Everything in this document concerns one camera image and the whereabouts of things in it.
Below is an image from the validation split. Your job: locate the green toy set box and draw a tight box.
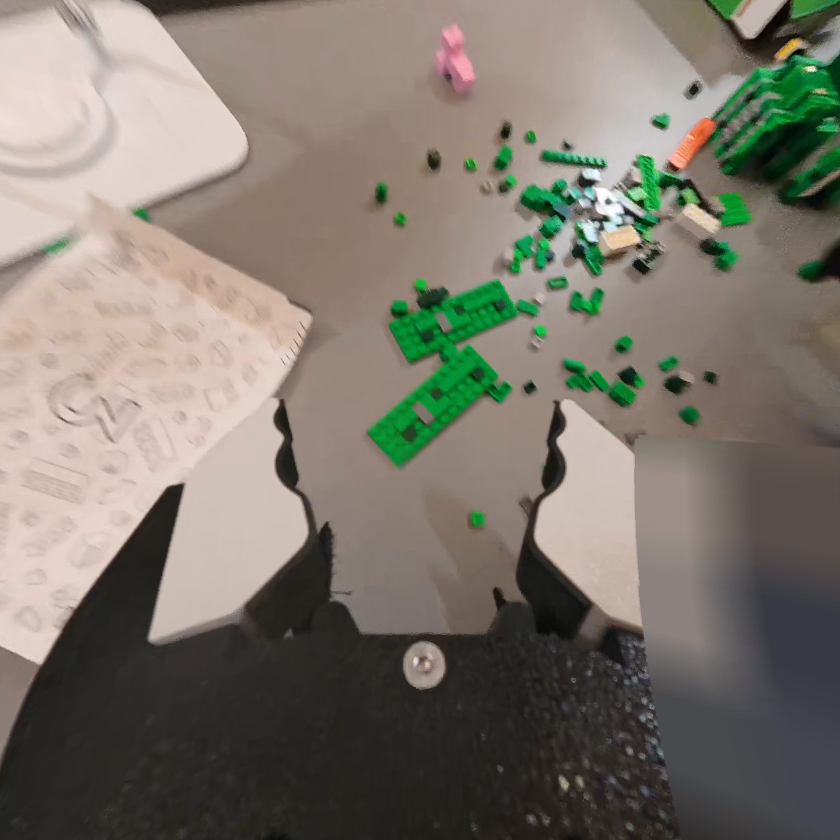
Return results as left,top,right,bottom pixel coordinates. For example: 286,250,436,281
705,0,840,42

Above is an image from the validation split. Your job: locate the pink toy pig figure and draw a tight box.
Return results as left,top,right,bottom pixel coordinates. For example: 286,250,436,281
434,24,476,98

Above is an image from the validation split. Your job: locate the orange brick separator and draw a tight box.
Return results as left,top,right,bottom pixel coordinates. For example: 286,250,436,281
667,117,717,171

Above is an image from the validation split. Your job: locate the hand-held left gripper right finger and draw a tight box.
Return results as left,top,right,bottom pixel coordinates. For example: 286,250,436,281
516,398,644,649

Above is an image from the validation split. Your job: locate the pile of loose green bricks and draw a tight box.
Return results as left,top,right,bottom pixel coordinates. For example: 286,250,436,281
374,118,753,429

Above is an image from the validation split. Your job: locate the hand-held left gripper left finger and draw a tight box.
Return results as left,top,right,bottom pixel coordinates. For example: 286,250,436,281
147,396,331,648

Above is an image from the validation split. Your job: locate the built green brick assembly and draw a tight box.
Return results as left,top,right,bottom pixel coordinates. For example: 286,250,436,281
711,55,840,206

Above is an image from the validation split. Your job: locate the green base plate with tiles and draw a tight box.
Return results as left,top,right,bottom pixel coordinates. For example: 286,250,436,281
367,345,513,469
388,280,518,364

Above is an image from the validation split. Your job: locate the white rounded tray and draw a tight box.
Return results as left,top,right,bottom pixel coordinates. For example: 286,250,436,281
0,0,251,268

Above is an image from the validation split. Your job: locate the clear plastic bag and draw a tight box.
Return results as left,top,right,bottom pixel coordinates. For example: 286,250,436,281
0,0,120,177

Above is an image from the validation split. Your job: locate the white printed paper bag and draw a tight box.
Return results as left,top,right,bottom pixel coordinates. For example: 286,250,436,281
0,196,315,665

